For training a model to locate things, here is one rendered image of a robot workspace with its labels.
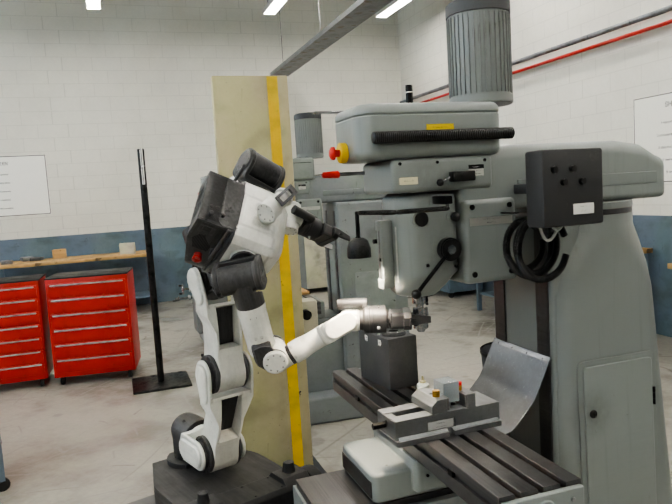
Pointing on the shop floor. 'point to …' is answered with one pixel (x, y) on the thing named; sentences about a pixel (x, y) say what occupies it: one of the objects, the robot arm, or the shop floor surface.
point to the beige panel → (286, 395)
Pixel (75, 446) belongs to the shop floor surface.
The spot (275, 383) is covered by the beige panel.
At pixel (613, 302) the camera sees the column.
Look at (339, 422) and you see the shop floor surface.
